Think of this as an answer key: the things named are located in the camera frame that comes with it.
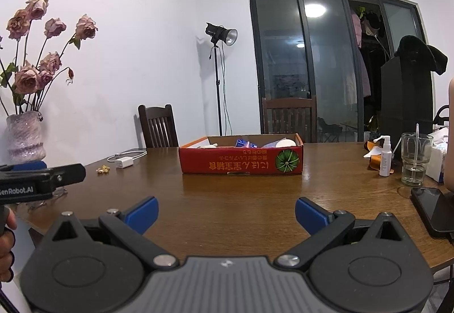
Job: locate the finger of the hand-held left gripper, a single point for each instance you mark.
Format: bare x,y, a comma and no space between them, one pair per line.
69,174
24,165

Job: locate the blue plush toy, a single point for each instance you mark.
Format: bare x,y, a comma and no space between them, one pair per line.
243,143

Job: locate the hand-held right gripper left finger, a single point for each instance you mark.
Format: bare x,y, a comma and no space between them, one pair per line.
143,214

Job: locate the studio light on stand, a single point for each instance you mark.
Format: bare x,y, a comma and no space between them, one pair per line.
216,31

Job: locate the yellow crumpled wrapper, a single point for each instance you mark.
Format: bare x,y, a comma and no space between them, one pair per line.
103,169

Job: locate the white tissue box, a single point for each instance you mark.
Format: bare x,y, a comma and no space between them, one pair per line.
439,160

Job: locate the dark wooden chair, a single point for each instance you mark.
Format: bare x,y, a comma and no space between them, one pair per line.
289,118
156,126

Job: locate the red and orange cardboard box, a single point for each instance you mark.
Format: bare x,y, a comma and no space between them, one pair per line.
230,160

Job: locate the person's left hand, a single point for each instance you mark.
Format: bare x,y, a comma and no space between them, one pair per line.
5,263

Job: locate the pink ribbed vase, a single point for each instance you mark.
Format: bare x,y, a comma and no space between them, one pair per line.
24,137

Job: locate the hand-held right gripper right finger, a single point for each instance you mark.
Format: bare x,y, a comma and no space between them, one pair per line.
310,215

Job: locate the clear drinking glass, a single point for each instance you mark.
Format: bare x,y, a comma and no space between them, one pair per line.
415,161

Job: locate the eyeglasses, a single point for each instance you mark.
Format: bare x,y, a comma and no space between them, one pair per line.
63,191

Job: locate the black garment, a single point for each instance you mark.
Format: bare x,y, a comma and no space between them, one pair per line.
413,47

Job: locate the black monitor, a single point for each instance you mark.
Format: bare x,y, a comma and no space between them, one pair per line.
404,96

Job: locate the white spray bottle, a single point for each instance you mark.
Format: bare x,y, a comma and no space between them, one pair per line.
385,161

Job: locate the black smartphone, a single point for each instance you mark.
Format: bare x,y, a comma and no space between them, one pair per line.
431,208

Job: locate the hanging clothes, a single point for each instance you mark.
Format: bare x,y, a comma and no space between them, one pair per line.
363,79

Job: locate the dried pink roses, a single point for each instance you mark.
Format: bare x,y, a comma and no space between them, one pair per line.
26,80

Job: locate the white charger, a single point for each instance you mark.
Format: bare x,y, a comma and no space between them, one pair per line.
125,162

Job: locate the sliding glass door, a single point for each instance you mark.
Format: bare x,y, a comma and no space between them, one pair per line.
319,68

